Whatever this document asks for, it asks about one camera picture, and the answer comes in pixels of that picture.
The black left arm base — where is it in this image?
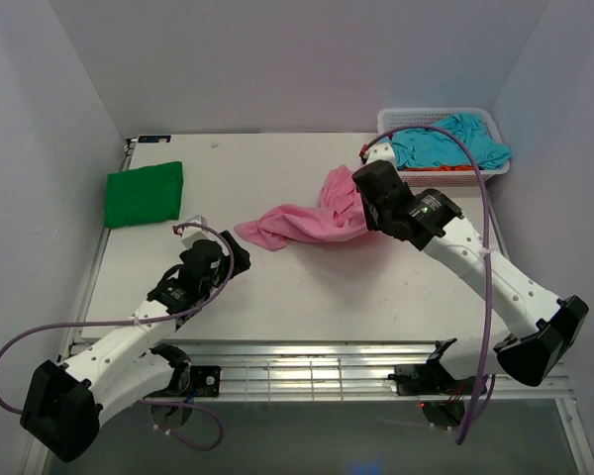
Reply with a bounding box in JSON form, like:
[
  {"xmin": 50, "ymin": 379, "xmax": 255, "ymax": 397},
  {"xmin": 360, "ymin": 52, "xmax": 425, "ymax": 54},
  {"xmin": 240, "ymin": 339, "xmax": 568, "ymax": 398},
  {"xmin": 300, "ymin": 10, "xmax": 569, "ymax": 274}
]
[{"xmin": 148, "ymin": 363, "xmax": 223, "ymax": 431}]

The pink t shirt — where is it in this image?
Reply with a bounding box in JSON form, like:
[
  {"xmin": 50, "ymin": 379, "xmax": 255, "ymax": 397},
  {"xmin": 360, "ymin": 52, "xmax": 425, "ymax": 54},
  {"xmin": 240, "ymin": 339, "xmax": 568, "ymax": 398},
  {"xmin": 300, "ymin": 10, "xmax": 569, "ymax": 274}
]
[{"xmin": 234, "ymin": 165, "xmax": 368, "ymax": 251}]

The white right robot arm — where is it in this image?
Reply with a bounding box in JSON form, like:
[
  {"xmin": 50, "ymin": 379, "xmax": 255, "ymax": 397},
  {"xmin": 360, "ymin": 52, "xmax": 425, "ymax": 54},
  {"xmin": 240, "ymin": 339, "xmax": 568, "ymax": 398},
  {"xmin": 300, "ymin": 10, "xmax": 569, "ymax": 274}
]
[{"xmin": 352, "ymin": 160, "xmax": 589, "ymax": 393}]

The green folded t shirt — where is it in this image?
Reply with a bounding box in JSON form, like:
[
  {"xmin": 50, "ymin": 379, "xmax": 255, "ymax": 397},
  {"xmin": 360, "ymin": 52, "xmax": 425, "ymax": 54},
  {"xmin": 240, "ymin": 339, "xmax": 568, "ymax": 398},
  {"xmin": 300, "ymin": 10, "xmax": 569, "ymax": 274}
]
[{"xmin": 104, "ymin": 161, "xmax": 184, "ymax": 229}]

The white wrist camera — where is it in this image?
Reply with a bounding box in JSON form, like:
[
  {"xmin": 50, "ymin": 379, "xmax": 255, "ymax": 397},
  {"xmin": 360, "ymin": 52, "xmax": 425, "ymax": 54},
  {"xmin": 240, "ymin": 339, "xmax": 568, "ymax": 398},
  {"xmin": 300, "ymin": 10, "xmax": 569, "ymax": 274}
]
[
  {"xmin": 359, "ymin": 142, "xmax": 397, "ymax": 165},
  {"xmin": 172, "ymin": 215, "xmax": 209, "ymax": 249}
]

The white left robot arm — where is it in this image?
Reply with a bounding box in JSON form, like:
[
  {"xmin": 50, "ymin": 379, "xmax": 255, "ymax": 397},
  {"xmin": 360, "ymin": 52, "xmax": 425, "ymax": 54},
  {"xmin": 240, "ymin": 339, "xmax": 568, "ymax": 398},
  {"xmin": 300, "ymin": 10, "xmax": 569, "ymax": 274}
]
[{"xmin": 20, "ymin": 231, "xmax": 250, "ymax": 462}]

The orange t shirt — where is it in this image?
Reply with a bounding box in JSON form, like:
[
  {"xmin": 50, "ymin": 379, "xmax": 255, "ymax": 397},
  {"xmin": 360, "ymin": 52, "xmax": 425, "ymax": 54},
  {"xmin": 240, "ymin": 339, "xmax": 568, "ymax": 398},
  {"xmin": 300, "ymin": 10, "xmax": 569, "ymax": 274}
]
[{"xmin": 403, "ymin": 165, "xmax": 475, "ymax": 173}]

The white plastic basket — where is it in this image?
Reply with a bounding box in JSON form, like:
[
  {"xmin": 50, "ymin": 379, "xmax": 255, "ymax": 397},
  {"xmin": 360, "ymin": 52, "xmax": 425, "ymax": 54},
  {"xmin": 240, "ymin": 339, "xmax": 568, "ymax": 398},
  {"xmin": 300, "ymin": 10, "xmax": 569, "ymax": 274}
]
[{"xmin": 377, "ymin": 108, "xmax": 510, "ymax": 186}]

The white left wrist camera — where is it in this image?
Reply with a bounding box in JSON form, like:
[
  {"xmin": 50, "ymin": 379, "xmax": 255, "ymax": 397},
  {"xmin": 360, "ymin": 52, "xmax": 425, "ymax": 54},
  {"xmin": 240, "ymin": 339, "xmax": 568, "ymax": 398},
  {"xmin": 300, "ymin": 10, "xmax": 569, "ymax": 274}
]
[{"xmin": 172, "ymin": 215, "xmax": 209, "ymax": 249}]

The aluminium frame rail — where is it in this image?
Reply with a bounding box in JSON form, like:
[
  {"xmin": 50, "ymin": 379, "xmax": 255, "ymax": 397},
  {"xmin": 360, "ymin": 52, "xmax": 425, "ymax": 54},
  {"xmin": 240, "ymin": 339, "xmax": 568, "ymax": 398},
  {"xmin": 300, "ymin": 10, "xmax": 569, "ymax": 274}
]
[{"xmin": 44, "ymin": 339, "xmax": 574, "ymax": 403}]

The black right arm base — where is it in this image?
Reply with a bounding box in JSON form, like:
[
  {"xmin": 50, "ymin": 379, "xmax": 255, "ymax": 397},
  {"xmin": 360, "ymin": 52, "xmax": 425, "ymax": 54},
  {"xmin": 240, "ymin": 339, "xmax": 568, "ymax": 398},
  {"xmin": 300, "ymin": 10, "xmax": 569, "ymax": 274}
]
[{"xmin": 387, "ymin": 364, "xmax": 475, "ymax": 430}]

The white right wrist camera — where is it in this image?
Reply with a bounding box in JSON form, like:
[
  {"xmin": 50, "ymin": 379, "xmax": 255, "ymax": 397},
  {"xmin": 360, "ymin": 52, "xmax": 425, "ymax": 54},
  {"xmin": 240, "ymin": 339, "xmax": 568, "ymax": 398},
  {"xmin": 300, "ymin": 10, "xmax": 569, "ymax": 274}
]
[{"xmin": 359, "ymin": 142, "xmax": 397, "ymax": 165}]

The blue label sticker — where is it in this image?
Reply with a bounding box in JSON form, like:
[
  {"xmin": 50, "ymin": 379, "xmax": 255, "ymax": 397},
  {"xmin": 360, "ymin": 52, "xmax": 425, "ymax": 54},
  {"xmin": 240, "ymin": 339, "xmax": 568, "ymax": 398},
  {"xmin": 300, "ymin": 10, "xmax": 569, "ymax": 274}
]
[{"xmin": 137, "ymin": 135, "xmax": 171, "ymax": 143}]

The blue t shirt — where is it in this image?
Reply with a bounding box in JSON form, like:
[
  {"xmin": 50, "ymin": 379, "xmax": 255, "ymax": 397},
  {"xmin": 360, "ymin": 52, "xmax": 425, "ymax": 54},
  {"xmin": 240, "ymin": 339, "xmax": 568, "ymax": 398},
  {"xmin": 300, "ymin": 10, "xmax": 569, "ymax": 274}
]
[{"xmin": 390, "ymin": 113, "xmax": 512, "ymax": 170}]

